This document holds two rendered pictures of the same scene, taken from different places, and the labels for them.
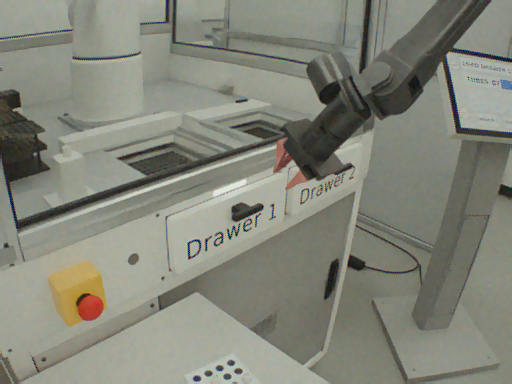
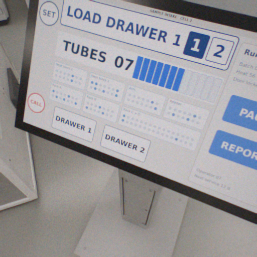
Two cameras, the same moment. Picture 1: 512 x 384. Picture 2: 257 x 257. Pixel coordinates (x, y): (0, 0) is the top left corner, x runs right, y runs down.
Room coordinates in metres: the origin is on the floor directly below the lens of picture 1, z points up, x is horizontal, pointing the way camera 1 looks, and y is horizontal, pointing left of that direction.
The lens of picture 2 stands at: (0.97, -0.94, 1.41)
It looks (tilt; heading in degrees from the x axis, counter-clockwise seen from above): 57 degrees down; 29
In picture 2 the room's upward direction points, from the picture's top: straight up
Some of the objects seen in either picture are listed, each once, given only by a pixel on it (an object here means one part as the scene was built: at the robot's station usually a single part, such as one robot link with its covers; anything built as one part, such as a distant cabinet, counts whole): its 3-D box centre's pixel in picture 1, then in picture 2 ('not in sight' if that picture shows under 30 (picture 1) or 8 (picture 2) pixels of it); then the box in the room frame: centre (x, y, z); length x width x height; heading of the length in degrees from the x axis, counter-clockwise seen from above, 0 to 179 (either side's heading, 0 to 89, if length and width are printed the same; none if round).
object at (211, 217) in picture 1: (232, 219); not in sight; (0.69, 0.04, 0.87); 0.29 x 0.02 x 0.11; 138
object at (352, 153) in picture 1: (327, 176); not in sight; (0.92, -0.17, 0.87); 0.29 x 0.02 x 0.11; 138
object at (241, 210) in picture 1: (243, 209); not in sight; (0.67, 0.02, 0.91); 0.07 x 0.04 x 0.01; 138
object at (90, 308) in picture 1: (89, 306); not in sight; (0.41, 0.22, 0.88); 0.04 x 0.03 x 0.04; 138
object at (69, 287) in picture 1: (79, 294); not in sight; (0.43, 0.25, 0.88); 0.07 x 0.05 x 0.07; 138
